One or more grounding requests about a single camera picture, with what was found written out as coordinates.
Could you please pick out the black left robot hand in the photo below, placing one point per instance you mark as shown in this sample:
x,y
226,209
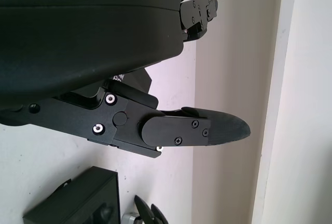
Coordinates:
x,y
77,27

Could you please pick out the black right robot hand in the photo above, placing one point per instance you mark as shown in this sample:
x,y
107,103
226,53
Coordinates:
x,y
147,213

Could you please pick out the small silver depth camera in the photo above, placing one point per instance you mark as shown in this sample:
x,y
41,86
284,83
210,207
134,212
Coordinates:
x,y
129,218

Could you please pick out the black RealSense box lid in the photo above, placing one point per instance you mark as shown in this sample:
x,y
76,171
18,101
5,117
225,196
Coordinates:
x,y
141,81

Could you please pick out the black camera box base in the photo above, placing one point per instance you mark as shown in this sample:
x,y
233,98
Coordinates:
x,y
77,198

